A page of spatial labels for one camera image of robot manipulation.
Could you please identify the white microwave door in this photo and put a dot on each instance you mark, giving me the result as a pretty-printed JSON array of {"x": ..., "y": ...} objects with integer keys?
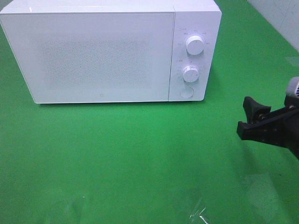
[{"x": 86, "y": 58}]

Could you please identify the clear tape strip on table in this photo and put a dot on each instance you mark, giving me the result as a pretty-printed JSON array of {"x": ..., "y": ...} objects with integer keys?
[{"x": 197, "y": 215}]

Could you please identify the white microwave knob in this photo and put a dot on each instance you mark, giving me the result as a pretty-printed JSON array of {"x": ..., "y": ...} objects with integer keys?
[
  {"x": 190, "y": 74},
  {"x": 194, "y": 45}
]

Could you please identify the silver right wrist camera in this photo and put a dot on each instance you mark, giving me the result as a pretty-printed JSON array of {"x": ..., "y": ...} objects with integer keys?
[{"x": 292, "y": 89}]

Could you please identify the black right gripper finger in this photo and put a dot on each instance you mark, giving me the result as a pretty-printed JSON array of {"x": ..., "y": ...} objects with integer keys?
[
  {"x": 254, "y": 110},
  {"x": 251, "y": 132}
]

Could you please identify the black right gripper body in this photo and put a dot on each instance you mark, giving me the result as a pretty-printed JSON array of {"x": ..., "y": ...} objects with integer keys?
[{"x": 281, "y": 127}]

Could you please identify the round white door release button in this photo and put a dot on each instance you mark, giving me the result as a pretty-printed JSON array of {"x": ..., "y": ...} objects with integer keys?
[{"x": 187, "y": 92}]

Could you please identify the white microwave oven body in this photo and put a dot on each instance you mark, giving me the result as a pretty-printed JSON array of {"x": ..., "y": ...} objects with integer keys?
[{"x": 191, "y": 17}]

